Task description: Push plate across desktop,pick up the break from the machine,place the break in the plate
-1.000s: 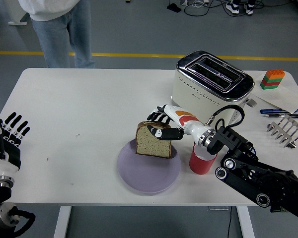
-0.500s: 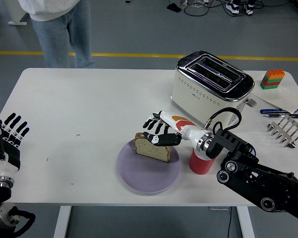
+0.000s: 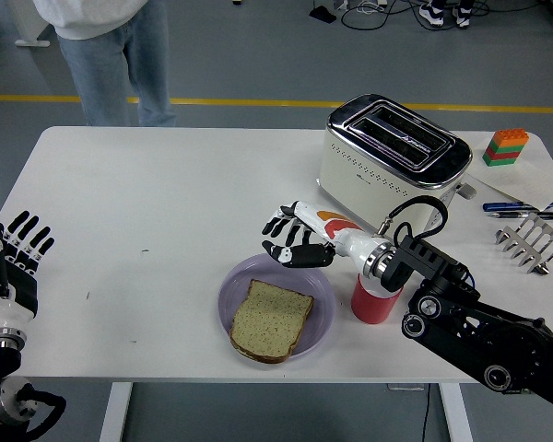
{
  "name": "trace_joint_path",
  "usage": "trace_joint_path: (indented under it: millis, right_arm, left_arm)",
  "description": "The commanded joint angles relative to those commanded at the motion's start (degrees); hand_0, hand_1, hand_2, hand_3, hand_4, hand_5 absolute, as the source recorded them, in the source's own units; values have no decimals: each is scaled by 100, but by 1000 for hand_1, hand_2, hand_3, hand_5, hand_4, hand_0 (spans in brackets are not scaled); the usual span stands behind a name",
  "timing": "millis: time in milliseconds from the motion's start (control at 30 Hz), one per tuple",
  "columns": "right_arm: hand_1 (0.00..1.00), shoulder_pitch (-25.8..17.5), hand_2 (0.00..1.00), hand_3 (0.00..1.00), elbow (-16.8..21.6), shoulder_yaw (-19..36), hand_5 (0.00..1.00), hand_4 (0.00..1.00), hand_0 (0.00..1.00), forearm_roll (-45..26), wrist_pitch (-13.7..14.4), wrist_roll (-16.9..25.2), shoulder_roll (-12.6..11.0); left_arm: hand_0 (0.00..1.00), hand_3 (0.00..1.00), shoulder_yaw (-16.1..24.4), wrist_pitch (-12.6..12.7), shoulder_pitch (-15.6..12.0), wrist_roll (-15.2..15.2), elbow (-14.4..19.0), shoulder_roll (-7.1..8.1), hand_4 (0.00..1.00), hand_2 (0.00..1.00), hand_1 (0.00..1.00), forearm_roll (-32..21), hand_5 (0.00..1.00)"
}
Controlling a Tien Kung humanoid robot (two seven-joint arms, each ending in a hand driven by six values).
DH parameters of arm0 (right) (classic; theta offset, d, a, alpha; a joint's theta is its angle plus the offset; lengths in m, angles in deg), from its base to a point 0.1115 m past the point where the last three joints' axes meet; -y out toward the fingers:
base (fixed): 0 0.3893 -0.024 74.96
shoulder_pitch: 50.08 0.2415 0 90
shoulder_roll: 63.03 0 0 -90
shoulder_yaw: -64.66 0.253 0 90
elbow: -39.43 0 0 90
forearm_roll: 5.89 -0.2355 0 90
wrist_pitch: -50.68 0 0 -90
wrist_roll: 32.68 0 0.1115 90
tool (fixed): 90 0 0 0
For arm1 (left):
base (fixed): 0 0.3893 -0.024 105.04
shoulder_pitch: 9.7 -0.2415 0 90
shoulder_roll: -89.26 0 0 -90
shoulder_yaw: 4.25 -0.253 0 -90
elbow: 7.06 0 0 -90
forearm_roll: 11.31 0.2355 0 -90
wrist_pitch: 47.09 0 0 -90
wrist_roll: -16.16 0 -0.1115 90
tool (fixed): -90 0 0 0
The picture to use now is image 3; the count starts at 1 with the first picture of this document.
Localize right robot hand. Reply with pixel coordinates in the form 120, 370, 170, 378
261, 200, 392, 273

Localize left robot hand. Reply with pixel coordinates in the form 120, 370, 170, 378
0, 210, 56, 329

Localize purple plastic plate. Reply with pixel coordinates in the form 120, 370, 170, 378
218, 252, 337, 363

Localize brown bread slice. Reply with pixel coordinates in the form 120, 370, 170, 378
229, 278, 315, 365

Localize cream chrome toaster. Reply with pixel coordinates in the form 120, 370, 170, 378
316, 93, 478, 243

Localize red enamel mug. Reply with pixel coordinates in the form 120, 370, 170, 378
349, 271, 405, 326

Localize blue pen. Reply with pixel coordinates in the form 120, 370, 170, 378
481, 200, 553, 213

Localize white table leg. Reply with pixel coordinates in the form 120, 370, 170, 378
99, 381, 134, 442
438, 381, 474, 442

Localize black pen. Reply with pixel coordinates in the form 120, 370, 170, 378
487, 210, 553, 220

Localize orange green red brick stack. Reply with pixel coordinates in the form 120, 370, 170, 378
481, 127, 530, 167

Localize metal toast rack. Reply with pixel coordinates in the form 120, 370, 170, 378
494, 215, 553, 277

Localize white paper sheets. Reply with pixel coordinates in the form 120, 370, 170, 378
467, 133, 553, 214

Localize black foot pedal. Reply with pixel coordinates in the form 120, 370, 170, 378
309, 5, 337, 23

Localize person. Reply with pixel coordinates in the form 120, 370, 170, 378
32, 0, 179, 128

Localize white black sneaker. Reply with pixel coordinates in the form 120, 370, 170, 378
418, 0, 446, 29
451, 0, 474, 29

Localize white furniture base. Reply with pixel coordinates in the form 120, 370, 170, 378
6, 0, 59, 48

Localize thin black hanging cable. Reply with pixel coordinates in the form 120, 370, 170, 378
418, 382, 432, 442

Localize black floor cable tangle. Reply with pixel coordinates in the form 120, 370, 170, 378
339, 0, 553, 32

